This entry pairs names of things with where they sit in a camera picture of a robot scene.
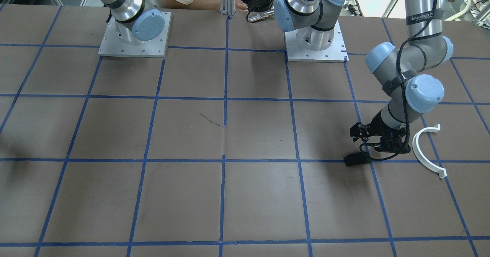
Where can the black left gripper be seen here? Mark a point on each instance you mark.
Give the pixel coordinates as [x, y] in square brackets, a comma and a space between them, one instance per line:
[377, 128]

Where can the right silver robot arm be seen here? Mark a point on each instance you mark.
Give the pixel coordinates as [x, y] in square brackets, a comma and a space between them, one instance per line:
[140, 17]

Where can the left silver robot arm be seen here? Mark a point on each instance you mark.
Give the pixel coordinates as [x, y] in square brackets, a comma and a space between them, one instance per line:
[398, 70]

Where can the black brake pad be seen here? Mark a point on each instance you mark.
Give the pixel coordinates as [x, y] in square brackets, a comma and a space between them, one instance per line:
[355, 159]

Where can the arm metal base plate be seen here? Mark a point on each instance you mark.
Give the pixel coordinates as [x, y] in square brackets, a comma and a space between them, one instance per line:
[118, 41]
[310, 45]

